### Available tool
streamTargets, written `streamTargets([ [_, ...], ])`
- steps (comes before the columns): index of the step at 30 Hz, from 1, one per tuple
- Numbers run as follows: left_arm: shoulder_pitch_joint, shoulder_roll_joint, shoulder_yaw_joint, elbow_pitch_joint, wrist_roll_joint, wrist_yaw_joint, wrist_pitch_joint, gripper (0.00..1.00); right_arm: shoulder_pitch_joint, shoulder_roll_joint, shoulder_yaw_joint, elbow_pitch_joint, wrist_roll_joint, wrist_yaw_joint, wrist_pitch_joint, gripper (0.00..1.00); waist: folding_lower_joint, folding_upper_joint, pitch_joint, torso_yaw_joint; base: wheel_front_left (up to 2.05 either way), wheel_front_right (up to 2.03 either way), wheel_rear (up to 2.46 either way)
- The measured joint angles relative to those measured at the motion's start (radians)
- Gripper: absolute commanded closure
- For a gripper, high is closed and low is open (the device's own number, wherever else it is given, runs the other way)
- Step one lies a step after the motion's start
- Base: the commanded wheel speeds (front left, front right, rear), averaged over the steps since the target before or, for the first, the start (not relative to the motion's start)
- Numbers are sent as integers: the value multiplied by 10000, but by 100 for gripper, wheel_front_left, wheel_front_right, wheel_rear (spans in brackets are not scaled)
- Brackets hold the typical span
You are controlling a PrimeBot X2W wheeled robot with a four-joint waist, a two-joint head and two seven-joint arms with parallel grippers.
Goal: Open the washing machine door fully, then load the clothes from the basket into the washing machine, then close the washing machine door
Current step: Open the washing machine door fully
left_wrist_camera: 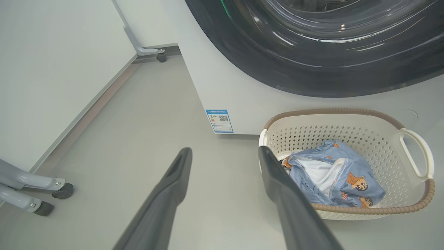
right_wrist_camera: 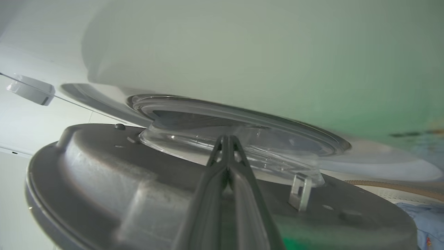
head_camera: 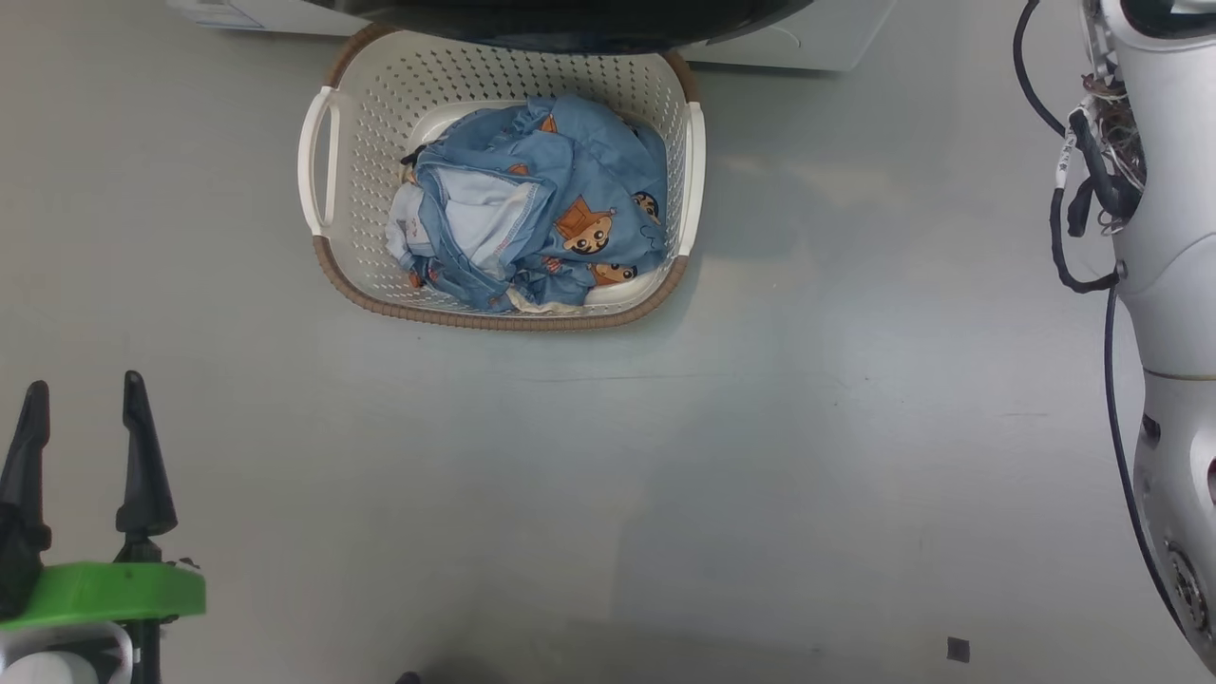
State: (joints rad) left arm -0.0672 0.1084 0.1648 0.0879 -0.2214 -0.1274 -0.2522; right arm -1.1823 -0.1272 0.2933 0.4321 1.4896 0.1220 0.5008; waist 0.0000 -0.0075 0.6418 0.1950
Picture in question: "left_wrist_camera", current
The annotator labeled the white washing machine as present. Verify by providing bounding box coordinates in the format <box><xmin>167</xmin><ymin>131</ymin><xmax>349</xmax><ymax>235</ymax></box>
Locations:
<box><xmin>177</xmin><ymin>0</ymin><xmax>444</xmax><ymax>139</ymax></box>

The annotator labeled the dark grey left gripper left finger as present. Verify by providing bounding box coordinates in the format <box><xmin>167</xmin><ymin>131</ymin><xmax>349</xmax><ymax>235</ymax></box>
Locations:
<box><xmin>113</xmin><ymin>147</ymin><xmax>193</xmax><ymax>250</ymax></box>

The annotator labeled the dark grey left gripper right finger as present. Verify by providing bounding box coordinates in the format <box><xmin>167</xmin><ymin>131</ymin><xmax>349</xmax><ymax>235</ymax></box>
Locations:
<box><xmin>258</xmin><ymin>146</ymin><xmax>344</xmax><ymax>250</ymax></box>

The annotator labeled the cream and blue garment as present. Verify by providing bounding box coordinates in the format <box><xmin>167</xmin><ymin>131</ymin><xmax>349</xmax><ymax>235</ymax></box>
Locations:
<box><xmin>295</xmin><ymin>156</ymin><xmax>348</xmax><ymax>195</ymax></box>

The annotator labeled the white wheeled partition beside machine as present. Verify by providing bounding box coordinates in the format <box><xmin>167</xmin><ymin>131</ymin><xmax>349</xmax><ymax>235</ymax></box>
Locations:
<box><xmin>0</xmin><ymin>0</ymin><xmax>138</xmax><ymax>216</ymax></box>

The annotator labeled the cream basket with brown rim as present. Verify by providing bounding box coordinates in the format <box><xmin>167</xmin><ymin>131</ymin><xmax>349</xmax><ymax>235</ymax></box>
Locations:
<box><xmin>258</xmin><ymin>108</ymin><xmax>435</xmax><ymax>221</ymax></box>

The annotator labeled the blue cartoon print garment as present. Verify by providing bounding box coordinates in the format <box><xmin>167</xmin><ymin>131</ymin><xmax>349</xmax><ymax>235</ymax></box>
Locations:
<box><xmin>282</xmin><ymin>140</ymin><xmax>386</xmax><ymax>208</ymax></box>

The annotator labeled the blue energy label sticker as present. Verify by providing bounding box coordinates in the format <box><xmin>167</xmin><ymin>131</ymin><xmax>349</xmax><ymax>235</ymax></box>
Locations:
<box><xmin>205</xmin><ymin>109</ymin><xmax>234</xmax><ymax>134</ymax></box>

